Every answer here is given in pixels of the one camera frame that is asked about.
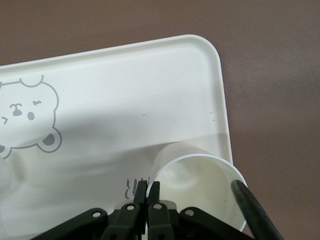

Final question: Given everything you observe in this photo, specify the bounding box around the brown table cover sheet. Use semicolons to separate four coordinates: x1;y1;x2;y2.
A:
0;0;320;240

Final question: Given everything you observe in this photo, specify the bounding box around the white IKEA cup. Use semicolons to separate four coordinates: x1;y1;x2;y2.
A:
146;141;249;233

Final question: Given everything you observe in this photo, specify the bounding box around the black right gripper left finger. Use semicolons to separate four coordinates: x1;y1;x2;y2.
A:
32;179;148;240

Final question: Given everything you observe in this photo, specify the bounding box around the white bear print tray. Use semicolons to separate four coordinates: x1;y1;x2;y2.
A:
0;34;234;240

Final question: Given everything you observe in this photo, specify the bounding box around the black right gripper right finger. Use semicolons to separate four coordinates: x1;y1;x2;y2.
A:
147;181;255;240

